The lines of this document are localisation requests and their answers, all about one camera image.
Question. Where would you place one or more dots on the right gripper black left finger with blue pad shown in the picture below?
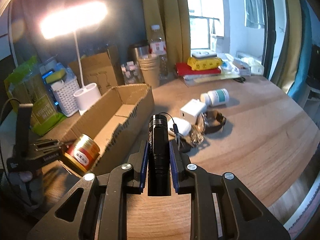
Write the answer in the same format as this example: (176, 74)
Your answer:
(95, 207)

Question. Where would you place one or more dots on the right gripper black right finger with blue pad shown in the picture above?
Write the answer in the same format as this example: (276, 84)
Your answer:
(222, 207)

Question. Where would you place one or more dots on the black flashlight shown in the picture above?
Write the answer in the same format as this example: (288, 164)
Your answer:
(159, 184)

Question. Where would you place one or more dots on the black car key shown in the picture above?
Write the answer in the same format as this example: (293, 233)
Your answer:
(193, 139)

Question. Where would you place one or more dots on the brown strap wristwatch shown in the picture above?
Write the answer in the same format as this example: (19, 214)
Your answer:
(210, 122)

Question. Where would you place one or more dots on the white earbuds case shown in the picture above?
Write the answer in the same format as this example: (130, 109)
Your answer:
(184, 127)

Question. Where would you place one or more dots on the white 33W charger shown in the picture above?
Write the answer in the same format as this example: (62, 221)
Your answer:
(191, 110)

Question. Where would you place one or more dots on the red gold tin can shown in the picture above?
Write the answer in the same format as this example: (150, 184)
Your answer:
(83, 153)

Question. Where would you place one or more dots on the black phone stand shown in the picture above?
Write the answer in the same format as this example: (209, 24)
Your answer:
(31, 156)

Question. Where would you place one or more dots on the open cardboard box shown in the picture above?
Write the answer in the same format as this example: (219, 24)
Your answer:
(113, 122)

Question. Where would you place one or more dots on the white pill bottle teal label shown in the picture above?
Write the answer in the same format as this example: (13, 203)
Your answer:
(215, 97)

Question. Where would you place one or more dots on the white plastic basket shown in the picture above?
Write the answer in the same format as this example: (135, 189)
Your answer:
(64, 95)

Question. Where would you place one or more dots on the black scissors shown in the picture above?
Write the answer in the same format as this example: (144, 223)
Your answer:
(240, 79)

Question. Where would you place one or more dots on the yellow envelope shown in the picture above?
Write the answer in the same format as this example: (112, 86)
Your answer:
(192, 81)

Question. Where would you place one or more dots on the clear jar with stickers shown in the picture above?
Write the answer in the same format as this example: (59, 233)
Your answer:
(131, 73)

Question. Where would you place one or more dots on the brown cardboard carton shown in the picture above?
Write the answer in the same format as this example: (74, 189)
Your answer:
(103, 69)

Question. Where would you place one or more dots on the green yellow sponge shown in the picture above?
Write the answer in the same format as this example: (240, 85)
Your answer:
(55, 76)

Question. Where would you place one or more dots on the green tea package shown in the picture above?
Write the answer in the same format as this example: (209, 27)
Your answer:
(26, 84)

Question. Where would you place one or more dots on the white boxes pile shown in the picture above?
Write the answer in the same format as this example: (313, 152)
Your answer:
(244, 66)

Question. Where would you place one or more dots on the yellow wet wipes pack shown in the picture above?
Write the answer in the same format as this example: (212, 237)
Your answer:
(204, 64)

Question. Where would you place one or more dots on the stack of paper cups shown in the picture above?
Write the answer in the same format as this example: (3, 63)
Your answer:
(150, 67)

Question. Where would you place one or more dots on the white device on wipes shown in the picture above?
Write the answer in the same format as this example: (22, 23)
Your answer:
(203, 54)

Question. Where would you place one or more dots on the steel thermos cup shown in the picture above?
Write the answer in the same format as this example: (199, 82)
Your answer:
(137, 50)

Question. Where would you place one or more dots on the clear water bottle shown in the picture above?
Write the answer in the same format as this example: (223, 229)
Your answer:
(158, 47)

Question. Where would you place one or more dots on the yellow curtain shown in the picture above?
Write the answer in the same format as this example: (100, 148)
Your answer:
(173, 18)

